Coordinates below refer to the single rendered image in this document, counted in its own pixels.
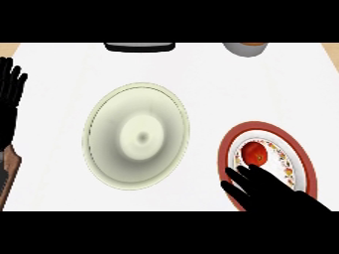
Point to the white placemat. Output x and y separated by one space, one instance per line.
177 82

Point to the red round fruit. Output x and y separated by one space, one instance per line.
254 153

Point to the pale green bowl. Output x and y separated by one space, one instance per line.
136 136

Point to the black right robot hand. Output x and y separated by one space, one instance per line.
270 191

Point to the grey round cup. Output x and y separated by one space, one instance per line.
245 49

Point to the red-rimmed floral plate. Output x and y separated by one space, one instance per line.
294 149

